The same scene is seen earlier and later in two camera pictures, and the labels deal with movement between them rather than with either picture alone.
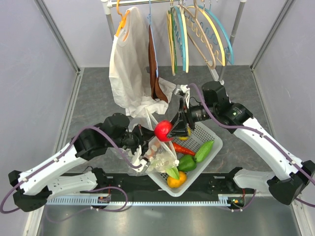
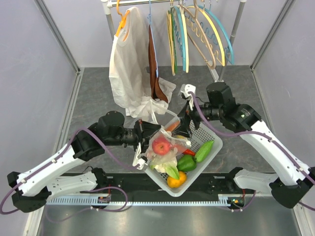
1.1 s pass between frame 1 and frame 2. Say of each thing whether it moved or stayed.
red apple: moved
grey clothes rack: stayed
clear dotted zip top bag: moved
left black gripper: stayed
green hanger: stayed
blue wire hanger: stayed
